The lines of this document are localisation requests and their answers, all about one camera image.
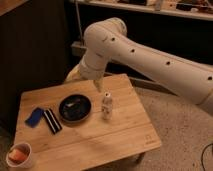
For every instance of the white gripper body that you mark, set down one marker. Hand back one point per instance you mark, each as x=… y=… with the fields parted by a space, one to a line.
x=92 y=68

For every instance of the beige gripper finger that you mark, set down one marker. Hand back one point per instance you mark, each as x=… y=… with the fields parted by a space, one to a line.
x=98 y=84
x=73 y=75

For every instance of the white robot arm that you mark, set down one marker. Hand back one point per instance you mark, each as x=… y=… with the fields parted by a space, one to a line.
x=106 y=40

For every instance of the grey metal shelf beam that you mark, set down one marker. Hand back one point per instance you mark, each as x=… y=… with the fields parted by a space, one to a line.
x=78 y=49

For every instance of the small white bottle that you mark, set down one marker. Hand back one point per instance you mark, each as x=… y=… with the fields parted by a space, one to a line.
x=107 y=105

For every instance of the black round plate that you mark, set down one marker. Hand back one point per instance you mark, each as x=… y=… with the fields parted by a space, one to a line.
x=75 y=108

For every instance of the wooden table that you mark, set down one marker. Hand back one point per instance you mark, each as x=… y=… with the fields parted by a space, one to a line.
x=94 y=141

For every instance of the black striped eraser block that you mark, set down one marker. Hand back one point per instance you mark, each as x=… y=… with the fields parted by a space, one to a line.
x=52 y=121

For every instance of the blue sponge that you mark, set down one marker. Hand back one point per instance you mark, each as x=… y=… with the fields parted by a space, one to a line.
x=34 y=118

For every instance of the vertical metal pole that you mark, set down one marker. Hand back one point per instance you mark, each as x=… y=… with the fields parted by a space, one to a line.
x=79 y=22

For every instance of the white cup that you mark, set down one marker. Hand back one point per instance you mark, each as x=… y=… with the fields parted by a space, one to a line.
x=25 y=148

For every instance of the orange object in cup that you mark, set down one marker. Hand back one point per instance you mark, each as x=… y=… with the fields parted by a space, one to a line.
x=17 y=156

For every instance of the upper shelf with clutter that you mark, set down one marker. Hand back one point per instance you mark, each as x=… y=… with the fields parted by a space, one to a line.
x=153 y=8

